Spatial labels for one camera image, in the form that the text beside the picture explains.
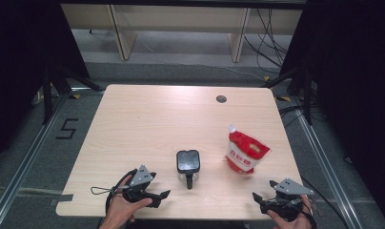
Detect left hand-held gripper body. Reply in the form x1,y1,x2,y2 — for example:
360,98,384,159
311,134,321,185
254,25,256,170
121,164,160,209

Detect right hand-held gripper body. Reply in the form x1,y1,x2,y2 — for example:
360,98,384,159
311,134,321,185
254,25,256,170
259,177,315,222

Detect glass jar with black lid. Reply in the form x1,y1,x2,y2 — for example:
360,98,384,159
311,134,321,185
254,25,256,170
175,149,201,191

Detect red and white sugar bag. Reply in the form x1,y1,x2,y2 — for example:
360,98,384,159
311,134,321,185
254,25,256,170
224,124,272,176

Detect person's right hand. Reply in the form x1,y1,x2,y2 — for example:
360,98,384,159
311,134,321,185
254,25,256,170
266,194,314,229

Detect person's left hand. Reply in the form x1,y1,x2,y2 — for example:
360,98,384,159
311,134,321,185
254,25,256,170
99,174,153,229

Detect grey tape strip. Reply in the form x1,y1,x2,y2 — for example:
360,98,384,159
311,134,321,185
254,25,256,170
50,193,75,206

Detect black metal stand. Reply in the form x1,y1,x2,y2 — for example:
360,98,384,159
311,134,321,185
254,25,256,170
42,62,105,126
259,67,314,126

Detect black curtain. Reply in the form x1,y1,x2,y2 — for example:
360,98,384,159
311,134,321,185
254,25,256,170
279,0,385,223
0,0,91,166

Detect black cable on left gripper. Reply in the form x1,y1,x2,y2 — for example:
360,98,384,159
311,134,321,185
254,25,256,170
105,168,138,215

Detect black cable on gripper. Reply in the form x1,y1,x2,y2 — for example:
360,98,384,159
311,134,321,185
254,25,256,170
105,168,138,215
300,176,352,229

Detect thin grey wrist cord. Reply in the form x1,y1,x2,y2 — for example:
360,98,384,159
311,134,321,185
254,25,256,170
90,185,122,197

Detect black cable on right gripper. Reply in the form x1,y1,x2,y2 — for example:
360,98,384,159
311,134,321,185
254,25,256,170
300,176,352,229

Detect aluminium floor rail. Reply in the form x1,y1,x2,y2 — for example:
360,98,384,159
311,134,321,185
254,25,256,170
294,94,364,229
0,86,87,229

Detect black floor cables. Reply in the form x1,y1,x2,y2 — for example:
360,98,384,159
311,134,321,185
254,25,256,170
277,104,328,129

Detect bundle of black cables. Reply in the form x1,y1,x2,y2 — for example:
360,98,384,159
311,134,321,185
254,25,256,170
243,7,292,76

